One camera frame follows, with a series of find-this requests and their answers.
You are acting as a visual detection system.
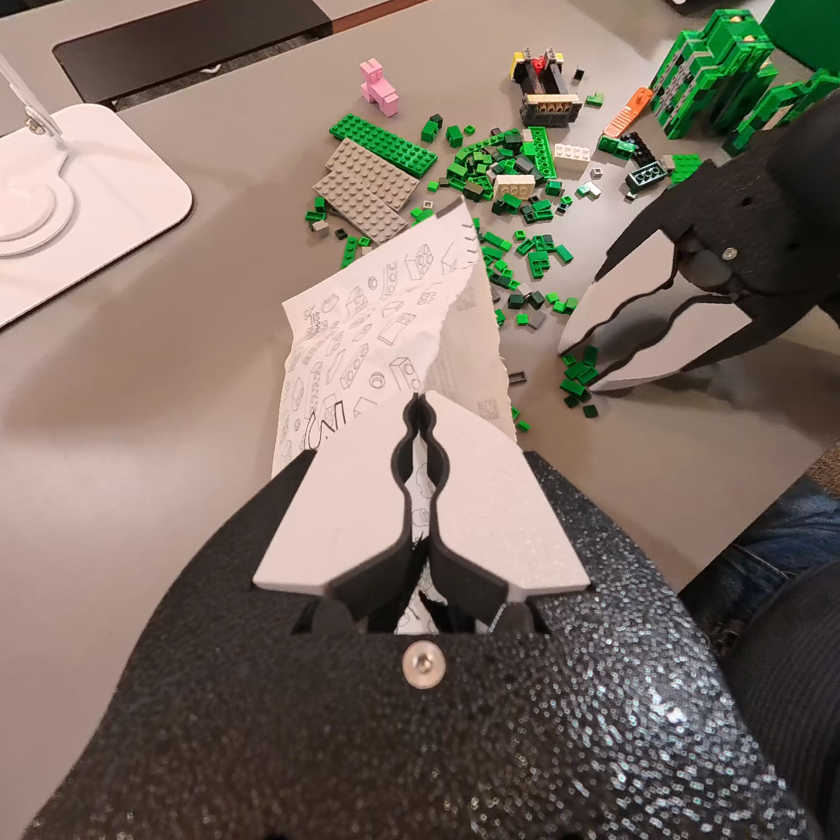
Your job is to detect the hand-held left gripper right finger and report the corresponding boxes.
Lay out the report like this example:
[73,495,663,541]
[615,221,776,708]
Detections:
[422,391,593,632]

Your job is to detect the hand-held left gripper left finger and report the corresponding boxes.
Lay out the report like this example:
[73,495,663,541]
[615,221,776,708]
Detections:
[251,392,424,624]

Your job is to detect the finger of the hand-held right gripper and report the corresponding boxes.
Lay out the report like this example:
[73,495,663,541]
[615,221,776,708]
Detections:
[589,295,756,395]
[556,239,680,358]

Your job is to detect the pile of small green bricks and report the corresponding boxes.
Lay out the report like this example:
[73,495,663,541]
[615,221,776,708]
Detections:
[303,113,706,421]

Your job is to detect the white printed paper bag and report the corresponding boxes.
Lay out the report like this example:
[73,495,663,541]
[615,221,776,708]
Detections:
[270,197,522,636]

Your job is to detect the narrow green brick plate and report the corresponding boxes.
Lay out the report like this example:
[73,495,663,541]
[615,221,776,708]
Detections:
[528,126,559,181]

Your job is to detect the green brick creeper figure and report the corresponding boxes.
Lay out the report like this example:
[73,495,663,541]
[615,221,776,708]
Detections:
[648,8,840,158]

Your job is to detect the orange brick separator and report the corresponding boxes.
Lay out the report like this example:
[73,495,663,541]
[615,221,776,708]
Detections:
[602,87,654,139]

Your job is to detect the black yellow brick assembly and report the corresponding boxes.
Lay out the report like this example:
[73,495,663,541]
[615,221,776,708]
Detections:
[508,46,585,129]

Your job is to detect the person's blue jeans legs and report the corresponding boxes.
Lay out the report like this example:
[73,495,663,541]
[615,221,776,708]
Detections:
[679,476,840,657]

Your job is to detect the long green brick plate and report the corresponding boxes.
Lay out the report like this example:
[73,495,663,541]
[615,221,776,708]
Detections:
[328,113,439,178]

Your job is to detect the pink brick pig figure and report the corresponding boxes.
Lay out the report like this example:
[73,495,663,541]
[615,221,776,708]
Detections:
[358,58,403,118]

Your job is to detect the person's dark sweater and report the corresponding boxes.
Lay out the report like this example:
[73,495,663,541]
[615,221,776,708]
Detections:
[718,558,840,840]

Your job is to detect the white monitor stand base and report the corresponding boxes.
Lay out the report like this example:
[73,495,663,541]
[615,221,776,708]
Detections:
[0,52,194,329]

